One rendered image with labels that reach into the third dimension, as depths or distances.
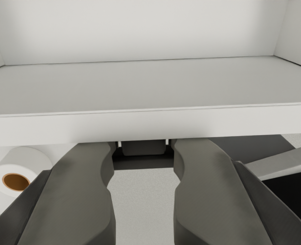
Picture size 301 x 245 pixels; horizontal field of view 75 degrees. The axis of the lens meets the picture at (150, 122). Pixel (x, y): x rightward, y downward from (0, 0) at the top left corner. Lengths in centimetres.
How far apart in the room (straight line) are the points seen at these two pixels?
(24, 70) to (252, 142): 49
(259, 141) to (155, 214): 137
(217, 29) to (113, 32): 8
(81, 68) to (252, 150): 44
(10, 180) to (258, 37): 36
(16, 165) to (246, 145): 47
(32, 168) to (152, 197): 135
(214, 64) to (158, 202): 156
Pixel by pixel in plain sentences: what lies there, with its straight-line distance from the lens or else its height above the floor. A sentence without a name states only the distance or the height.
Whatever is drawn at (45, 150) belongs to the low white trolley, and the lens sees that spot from 35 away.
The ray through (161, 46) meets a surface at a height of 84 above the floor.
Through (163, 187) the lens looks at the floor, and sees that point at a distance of 155.
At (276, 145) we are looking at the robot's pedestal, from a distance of 53.
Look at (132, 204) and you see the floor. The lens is 169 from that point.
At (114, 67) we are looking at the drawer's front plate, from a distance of 16.
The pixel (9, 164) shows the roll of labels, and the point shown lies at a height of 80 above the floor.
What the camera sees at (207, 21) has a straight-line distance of 18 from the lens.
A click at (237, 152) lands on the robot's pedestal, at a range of 52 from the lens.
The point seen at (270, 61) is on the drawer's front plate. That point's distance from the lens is 19.
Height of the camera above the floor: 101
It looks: 59 degrees down
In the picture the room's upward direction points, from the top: 176 degrees clockwise
